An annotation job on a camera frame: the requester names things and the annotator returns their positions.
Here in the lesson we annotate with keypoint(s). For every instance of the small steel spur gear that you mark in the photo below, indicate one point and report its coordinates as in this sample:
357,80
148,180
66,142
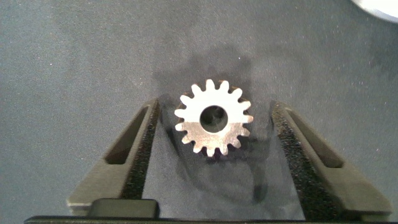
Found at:
214,95

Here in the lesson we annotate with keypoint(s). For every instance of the round white plate with pins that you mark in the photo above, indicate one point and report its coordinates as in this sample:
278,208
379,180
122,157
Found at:
382,9

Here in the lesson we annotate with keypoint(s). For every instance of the dark mat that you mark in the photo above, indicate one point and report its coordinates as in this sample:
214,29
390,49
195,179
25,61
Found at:
62,62

